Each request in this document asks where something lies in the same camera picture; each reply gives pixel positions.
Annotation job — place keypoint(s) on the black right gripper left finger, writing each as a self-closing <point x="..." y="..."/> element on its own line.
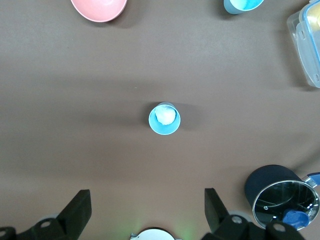
<point x="75" y="215"/>

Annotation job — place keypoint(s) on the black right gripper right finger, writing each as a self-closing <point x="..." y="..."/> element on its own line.
<point x="216" y="215"/>

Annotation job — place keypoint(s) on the blue plastic cup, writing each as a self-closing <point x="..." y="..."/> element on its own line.
<point x="232" y="7"/>
<point x="165" y="127"/>

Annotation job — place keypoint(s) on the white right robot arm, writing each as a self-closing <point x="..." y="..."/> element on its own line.
<point x="152" y="235"/>

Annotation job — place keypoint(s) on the glass pot lid blue knob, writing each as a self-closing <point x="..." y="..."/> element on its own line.
<point x="282" y="197"/>

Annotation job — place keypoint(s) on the clear plastic container blue rim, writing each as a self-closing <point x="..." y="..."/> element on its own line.
<point x="306" y="55"/>

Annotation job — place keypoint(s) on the pink bowl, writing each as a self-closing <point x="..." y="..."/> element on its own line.
<point x="100" y="10"/>

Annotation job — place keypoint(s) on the yellow round fruit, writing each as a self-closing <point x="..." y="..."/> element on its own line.
<point x="315" y="13"/>

